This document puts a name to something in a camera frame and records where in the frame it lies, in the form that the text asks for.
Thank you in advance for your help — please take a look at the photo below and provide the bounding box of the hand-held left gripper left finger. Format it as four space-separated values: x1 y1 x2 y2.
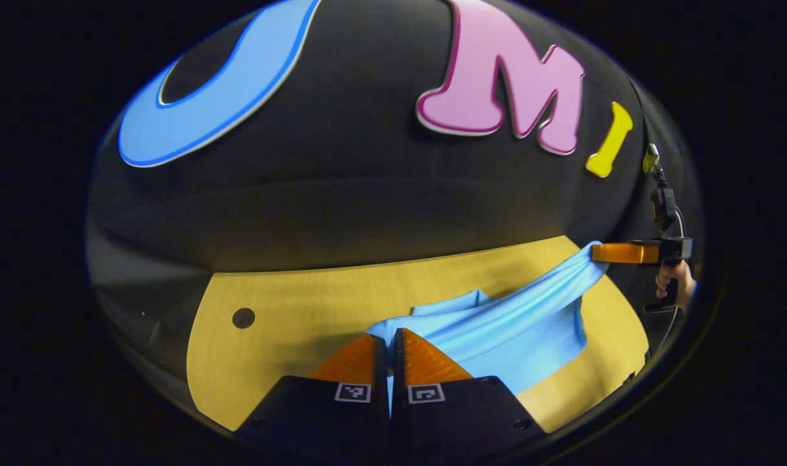
235 328 392 464

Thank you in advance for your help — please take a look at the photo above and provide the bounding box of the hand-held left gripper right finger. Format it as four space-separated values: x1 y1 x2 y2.
393 327 549 464

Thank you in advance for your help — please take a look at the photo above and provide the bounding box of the light blue T-shirt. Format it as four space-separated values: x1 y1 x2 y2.
366 241 610 415

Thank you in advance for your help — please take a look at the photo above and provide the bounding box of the black backdrop cloth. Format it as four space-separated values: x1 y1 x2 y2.
86 0 702 350

